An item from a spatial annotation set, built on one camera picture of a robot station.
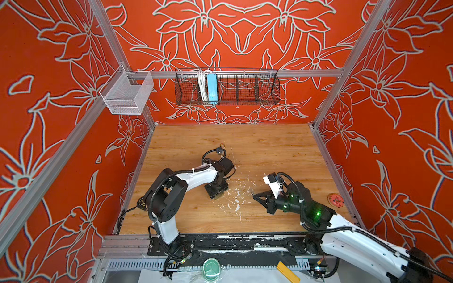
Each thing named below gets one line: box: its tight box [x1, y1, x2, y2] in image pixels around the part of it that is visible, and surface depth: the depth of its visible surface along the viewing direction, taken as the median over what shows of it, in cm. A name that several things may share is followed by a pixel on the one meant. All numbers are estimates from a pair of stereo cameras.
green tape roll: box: [202, 257, 221, 282], surface depth 69 cm
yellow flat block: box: [276, 260, 301, 283], surface depth 68 cm
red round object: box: [326, 193, 345, 209], surface depth 85 cm
